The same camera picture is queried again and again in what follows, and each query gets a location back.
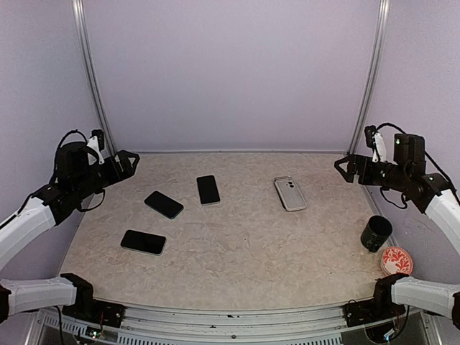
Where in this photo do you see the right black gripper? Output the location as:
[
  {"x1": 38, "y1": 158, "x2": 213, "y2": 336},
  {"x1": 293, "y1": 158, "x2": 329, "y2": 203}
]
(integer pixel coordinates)
[{"x1": 335, "y1": 153, "x2": 410, "y2": 191}]

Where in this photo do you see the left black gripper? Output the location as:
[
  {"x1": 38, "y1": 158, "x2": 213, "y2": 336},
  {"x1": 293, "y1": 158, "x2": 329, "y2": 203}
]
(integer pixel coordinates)
[{"x1": 73, "y1": 149, "x2": 139, "y2": 200}]

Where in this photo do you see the black phone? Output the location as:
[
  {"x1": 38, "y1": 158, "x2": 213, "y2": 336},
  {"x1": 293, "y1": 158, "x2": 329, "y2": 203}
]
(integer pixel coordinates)
[
  {"x1": 196, "y1": 175, "x2": 221, "y2": 205},
  {"x1": 120, "y1": 229, "x2": 166, "y2": 255},
  {"x1": 144, "y1": 190, "x2": 184, "y2": 219}
]

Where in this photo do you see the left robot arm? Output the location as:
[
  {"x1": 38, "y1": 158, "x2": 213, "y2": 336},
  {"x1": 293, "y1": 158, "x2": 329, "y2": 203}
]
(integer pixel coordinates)
[{"x1": 1, "y1": 129, "x2": 140, "y2": 321}]

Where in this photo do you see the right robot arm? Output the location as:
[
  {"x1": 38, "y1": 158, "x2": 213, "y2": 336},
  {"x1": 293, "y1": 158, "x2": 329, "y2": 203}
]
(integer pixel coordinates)
[{"x1": 334, "y1": 125, "x2": 459, "y2": 327}]

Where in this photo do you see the black cup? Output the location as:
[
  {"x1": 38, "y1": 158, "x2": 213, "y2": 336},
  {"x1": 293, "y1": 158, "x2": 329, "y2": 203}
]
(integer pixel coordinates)
[{"x1": 360, "y1": 215, "x2": 392, "y2": 253}]

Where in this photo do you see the red white patterned coaster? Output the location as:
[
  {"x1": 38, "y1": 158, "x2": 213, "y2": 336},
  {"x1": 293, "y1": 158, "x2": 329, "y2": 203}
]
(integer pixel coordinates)
[{"x1": 380, "y1": 247, "x2": 414, "y2": 276}]

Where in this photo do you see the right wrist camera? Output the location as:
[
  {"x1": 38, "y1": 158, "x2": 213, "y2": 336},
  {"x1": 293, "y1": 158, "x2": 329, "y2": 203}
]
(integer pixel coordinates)
[{"x1": 364, "y1": 125, "x2": 387, "y2": 162}]

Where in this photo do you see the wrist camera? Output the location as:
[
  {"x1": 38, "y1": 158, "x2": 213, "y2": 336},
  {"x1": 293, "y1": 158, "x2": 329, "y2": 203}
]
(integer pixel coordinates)
[
  {"x1": 87, "y1": 129, "x2": 105, "y2": 165},
  {"x1": 364, "y1": 125, "x2": 387, "y2": 162}
]

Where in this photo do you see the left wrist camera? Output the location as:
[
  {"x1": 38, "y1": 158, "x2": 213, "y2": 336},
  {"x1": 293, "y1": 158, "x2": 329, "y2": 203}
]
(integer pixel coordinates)
[{"x1": 87, "y1": 129, "x2": 105, "y2": 165}]

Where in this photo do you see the right aluminium corner post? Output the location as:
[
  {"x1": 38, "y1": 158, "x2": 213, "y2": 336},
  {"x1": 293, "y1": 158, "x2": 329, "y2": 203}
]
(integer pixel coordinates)
[{"x1": 347, "y1": 0, "x2": 390, "y2": 154}]

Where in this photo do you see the aluminium corner post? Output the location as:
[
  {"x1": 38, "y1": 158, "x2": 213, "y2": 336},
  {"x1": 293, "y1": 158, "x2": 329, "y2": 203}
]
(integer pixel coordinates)
[
  {"x1": 347, "y1": 0, "x2": 390, "y2": 154},
  {"x1": 72, "y1": 0, "x2": 116, "y2": 155}
]

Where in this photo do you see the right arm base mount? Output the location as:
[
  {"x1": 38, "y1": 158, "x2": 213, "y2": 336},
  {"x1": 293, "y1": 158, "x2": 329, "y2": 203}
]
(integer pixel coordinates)
[{"x1": 342, "y1": 287, "x2": 406, "y2": 327}]

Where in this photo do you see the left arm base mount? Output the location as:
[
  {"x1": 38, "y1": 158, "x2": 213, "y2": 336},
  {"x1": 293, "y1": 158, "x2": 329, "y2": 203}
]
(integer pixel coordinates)
[{"x1": 63, "y1": 285, "x2": 125, "y2": 328}]

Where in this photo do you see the aluminium front rail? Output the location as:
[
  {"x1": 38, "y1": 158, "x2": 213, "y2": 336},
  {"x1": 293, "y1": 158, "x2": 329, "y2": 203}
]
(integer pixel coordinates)
[{"x1": 25, "y1": 304, "x2": 442, "y2": 344}]

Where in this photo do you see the left aluminium corner post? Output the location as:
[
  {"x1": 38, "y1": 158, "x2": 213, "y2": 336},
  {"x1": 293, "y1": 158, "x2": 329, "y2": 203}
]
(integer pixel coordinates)
[{"x1": 72, "y1": 0, "x2": 116, "y2": 155}]

